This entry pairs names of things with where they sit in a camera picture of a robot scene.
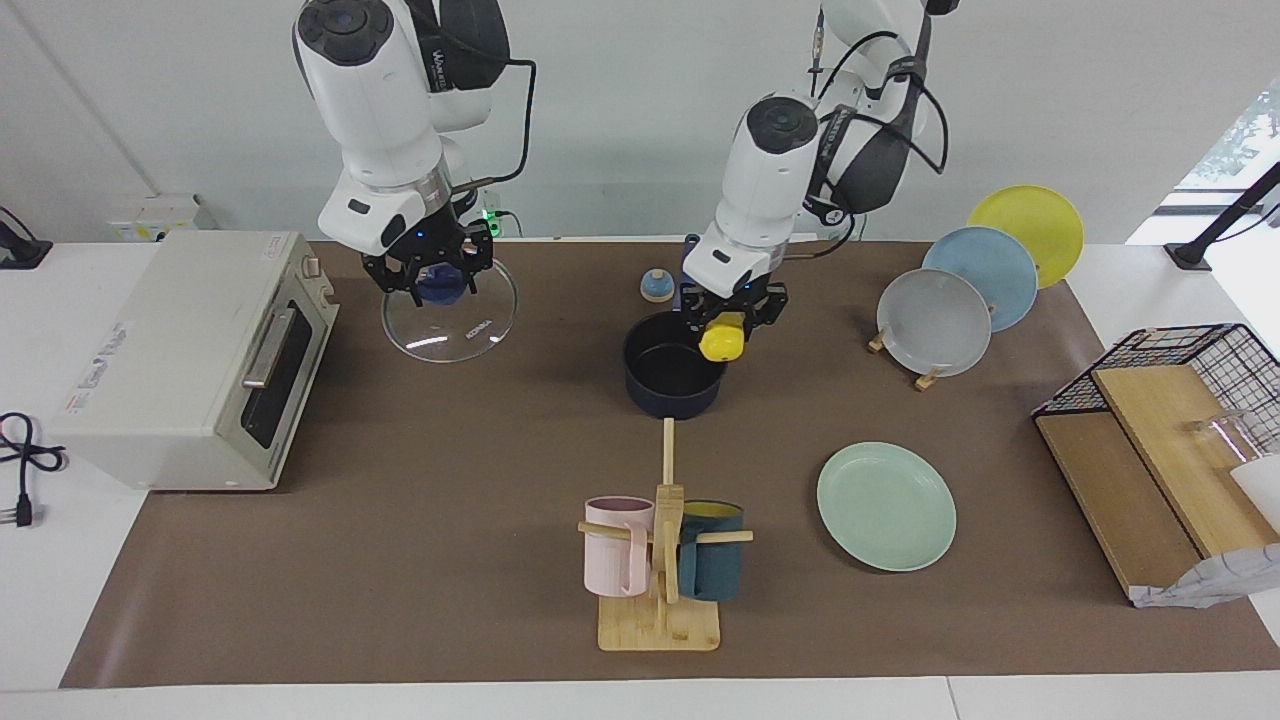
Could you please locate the yellow potato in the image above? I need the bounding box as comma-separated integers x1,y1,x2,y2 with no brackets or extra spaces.
699,312,747,362

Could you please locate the glass lid blue knob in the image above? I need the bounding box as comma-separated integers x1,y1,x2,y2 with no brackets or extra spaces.
381,255,519,364

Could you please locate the grey plate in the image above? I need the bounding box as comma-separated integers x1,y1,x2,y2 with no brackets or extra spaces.
877,268,993,379

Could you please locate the wooden plate rack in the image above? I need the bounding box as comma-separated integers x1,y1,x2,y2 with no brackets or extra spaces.
868,300,1001,393

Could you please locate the light green plate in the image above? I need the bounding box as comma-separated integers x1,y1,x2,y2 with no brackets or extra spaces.
817,441,958,573

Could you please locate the light blue plate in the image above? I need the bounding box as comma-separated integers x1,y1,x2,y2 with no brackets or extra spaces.
921,226,1039,333

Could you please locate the yellow plate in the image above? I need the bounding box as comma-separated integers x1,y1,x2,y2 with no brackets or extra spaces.
967,185,1085,291

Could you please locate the white socket green light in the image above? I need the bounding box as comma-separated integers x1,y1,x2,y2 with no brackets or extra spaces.
478,190,523,241

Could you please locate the brown table mat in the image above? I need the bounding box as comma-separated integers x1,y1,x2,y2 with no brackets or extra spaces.
60,240,1280,689

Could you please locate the dark teal mug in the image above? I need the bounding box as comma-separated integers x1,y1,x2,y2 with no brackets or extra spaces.
678,500,746,603

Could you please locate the beige toaster oven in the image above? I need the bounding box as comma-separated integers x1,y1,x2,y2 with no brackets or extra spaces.
48,230,341,493

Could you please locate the pink mug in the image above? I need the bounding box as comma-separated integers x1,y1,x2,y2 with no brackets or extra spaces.
584,496,656,598

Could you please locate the white power strip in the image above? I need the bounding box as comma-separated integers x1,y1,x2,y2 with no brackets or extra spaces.
108,195,217,244

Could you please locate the wooden mug tree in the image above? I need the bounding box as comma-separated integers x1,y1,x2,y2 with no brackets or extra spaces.
578,418,753,653

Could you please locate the black clamp base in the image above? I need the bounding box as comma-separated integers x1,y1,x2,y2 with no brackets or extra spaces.
0,205,54,270

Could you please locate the brown wooden board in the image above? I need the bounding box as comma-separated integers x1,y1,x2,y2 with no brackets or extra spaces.
1035,410,1206,603

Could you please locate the light wooden board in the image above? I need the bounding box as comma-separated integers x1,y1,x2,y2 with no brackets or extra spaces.
1092,365,1280,561

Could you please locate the black clamp stand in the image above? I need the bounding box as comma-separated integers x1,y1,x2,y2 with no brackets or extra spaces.
1164,160,1280,272

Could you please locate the white crumpled plastic sheet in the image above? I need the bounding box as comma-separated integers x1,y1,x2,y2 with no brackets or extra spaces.
1130,543,1280,610

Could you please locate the clear glass cup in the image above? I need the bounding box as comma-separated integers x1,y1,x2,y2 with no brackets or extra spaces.
1190,410,1280,533

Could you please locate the black pot blue handle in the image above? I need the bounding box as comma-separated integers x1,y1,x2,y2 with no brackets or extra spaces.
622,233,729,421

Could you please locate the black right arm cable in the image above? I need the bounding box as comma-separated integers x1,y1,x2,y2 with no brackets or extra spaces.
430,0,537,196

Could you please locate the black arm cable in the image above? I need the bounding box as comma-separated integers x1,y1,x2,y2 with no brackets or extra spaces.
430,0,537,196
800,10,951,256

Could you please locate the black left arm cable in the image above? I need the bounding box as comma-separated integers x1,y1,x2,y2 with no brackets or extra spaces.
800,10,951,256

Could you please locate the black power cable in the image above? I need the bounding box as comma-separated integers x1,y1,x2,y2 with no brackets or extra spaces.
0,412,67,529

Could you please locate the black wire basket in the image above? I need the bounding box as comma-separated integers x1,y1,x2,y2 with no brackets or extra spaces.
1033,323,1280,463

